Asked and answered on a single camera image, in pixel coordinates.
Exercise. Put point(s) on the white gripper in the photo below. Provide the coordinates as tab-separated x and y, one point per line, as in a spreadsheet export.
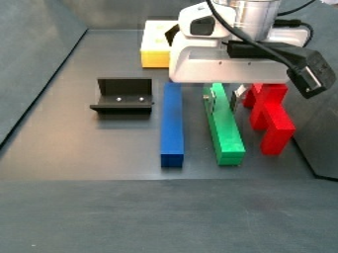
197	52

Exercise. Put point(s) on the green long block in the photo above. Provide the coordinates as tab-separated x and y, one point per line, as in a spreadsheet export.
228	145

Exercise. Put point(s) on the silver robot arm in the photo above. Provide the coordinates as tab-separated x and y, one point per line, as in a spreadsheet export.
199	49

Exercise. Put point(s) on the yellow board with slots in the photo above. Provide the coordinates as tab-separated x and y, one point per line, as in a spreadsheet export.
155	46

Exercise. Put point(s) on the red cross-shaped block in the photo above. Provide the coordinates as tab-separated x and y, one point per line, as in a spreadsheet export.
268	116

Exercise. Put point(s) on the blue long block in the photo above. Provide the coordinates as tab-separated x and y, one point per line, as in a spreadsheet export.
171	146

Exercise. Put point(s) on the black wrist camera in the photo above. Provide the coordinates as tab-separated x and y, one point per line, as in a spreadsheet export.
307	69

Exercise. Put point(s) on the black angle bracket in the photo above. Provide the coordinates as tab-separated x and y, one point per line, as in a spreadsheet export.
124	95

